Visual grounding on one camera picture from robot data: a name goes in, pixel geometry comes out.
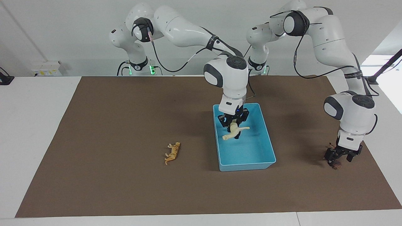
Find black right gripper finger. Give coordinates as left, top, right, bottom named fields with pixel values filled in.
left=219, top=116, right=233, bottom=133
left=233, top=119, right=249, bottom=139

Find cream horse toy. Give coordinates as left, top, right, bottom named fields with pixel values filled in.
left=222, top=122, right=251, bottom=141

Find brown lion toy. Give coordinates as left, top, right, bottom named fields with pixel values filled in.
left=325, top=142, right=343, bottom=170

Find orange tiger toy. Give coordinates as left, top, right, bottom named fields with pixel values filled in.
left=164, top=142, right=181, bottom=165

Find light blue storage box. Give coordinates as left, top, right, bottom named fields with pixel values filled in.
left=213, top=103, right=277, bottom=172

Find black angled stand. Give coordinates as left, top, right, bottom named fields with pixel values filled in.
left=364, top=49, right=402, bottom=85

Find brown table mat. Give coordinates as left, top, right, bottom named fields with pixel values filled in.
left=15, top=75, right=402, bottom=218

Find white power strip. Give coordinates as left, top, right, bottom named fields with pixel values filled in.
left=31, top=60, right=62, bottom=77

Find black table clamp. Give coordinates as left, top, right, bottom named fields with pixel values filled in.
left=0, top=67, right=15, bottom=86

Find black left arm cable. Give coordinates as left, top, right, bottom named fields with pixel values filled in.
left=269, top=9, right=380, bottom=136

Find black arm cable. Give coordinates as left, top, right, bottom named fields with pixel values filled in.
left=132, top=24, right=257, bottom=96
left=269, top=9, right=380, bottom=136

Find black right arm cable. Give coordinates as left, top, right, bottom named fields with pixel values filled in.
left=132, top=24, right=257, bottom=96

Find black right base cables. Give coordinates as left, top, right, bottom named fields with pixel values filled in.
left=117, top=61, right=163, bottom=76

